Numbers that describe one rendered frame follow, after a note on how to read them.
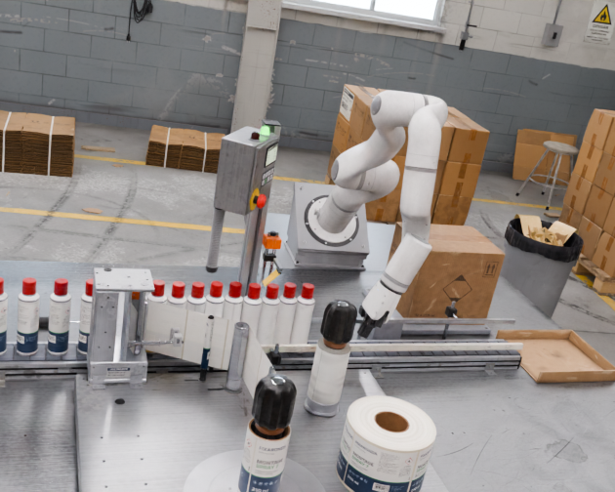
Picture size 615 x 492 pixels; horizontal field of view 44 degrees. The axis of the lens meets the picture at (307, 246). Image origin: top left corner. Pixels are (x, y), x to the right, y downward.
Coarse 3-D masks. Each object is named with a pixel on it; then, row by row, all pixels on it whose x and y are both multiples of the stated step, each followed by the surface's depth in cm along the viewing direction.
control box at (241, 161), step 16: (224, 144) 193; (240, 144) 192; (256, 144) 192; (224, 160) 195; (240, 160) 193; (256, 160) 193; (224, 176) 196; (240, 176) 195; (256, 176) 196; (224, 192) 198; (240, 192) 196; (256, 192) 199; (224, 208) 199; (240, 208) 198
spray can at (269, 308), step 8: (272, 288) 208; (272, 296) 209; (264, 304) 210; (272, 304) 209; (264, 312) 210; (272, 312) 210; (264, 320) 211; (272, 320) 211; (264, 328) 212; (272, 328) 213; (264, 336) 213; (272, 336) 214; (264, 344) 214
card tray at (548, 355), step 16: (496, 336) 259; (512, 336) 261; (528, 336) 263; (544, 336) 265; (560, 336) 267; (576, 336) 265; (528, 352) 254; (544, 352) 256; (560, 352) 258; (576, 352) 260; (592, 352) 257; (528, 368) 244; (544, 368) 246; (560, 368) 248; (576, 368) 249; (592, 368) 251; (608, 368) 249
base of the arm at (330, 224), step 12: (312, 204) 293; (324, 204) 283; (312, 216) 290; (324, 216) 284; (336, 216) 278; (348, 216) 277; (312, 228) 288; (324, 228) 289; (336, 228) 286; (348, 228) 293; (336, 240) 289
